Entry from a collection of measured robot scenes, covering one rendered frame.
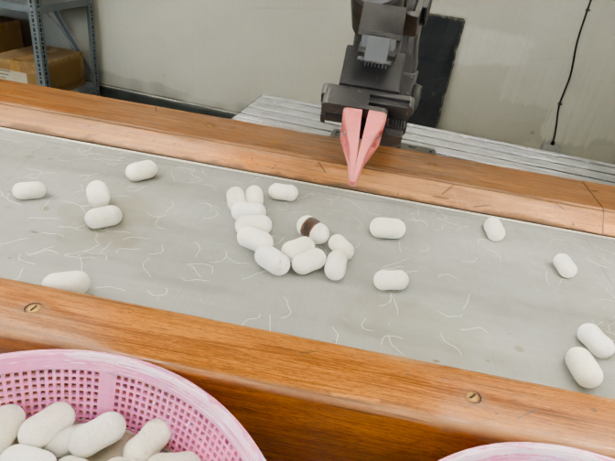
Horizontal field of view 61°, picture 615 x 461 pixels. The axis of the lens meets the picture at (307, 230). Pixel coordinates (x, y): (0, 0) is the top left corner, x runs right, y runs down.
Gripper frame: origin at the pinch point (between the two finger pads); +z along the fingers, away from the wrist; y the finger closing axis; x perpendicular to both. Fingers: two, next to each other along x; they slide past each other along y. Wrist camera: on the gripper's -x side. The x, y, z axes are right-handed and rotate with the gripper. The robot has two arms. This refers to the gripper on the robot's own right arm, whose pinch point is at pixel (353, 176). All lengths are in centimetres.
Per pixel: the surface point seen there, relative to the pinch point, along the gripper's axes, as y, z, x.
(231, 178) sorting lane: -14.4, 0.5, 5.5
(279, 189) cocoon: -7.9, 2.2, 1.9
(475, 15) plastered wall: 41, -145, 133
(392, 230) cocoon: 4.9, 5.7, -0.9
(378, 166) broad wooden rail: 2.9, -5.6, 7.7
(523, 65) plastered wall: 67, -132, 144
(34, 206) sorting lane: -30.7, 10.8, -3.9
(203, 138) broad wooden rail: -19.6, -5.0, 7.1
